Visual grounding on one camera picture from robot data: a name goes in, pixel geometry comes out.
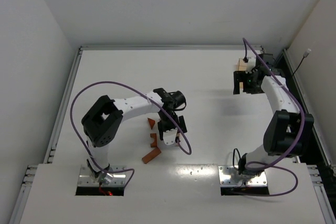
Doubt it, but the translucent orange plastic box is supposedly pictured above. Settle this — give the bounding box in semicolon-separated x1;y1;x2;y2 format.
237;58;247;90

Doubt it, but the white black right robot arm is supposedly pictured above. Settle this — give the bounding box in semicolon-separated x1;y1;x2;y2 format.
233;54;314;177

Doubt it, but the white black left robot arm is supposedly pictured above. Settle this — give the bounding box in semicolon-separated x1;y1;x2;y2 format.
81;88;187;178

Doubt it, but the red-brown triangle wood block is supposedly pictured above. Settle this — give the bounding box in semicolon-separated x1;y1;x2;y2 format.
147;118;155;129

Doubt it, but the red-brown arch wood block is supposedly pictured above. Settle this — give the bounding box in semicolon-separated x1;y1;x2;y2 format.
150;133;157;148

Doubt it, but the red-brown long wood block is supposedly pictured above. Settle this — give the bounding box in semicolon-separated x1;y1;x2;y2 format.
142;147;161;164

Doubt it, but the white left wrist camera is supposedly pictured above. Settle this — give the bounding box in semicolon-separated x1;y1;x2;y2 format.
160;129;177;146

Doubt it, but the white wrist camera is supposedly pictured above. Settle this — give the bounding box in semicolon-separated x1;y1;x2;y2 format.
243;57;256;72
160;129;177;146

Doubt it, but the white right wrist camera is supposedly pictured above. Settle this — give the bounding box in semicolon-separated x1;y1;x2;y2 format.
243;57;256;72

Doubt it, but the black cable with white plug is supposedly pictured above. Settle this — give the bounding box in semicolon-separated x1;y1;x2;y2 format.
285;48;312;88

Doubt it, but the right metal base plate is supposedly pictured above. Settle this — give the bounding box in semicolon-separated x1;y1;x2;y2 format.
218;165;268;189

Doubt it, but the metal base plate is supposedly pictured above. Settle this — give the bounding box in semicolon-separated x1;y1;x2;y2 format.
218;165;268;189
77;165;126;187

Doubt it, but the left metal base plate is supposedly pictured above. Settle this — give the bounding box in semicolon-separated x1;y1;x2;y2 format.
77;165;126;187

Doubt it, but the aluminium table frame rail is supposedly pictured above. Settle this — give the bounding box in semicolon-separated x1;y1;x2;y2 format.
78;45;265;51

